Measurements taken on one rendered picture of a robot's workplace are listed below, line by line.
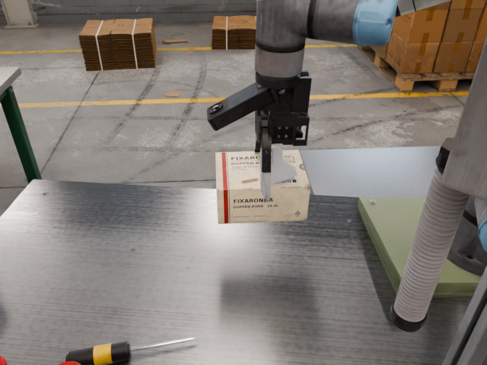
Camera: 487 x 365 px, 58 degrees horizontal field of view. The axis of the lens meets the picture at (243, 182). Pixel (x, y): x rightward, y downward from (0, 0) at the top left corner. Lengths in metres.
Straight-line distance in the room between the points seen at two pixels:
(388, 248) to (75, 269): 0.61
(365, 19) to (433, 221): 0.32
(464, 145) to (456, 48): 3.70
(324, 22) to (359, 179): 0.59
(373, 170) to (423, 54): 2.76
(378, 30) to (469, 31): 3.39
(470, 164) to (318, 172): 0.86
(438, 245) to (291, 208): 0.40
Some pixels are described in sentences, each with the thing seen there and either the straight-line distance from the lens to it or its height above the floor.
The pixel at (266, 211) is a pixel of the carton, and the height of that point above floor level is 0.98.
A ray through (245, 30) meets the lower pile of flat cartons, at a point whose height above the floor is 0.20.
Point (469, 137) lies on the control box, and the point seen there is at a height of 1.33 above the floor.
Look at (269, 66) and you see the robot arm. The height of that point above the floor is 1.23.
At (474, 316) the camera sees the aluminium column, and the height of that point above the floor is 1.03.
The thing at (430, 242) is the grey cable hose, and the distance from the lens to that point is 0.42.
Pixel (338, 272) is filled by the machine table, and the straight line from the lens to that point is 0.88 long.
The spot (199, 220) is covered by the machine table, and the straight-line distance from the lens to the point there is 0.98.
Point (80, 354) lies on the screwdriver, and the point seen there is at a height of 0.86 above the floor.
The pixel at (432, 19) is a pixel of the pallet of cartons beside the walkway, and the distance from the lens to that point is 3.82.
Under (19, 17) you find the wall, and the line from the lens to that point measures 6.16.
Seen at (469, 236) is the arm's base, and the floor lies 0.93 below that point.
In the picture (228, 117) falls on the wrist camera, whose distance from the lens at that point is 0.71.
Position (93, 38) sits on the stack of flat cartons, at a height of 0.29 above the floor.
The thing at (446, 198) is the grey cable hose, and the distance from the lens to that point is 0.39.
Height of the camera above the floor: 1.46
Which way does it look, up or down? 35 degrees down
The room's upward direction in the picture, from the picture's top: straight up
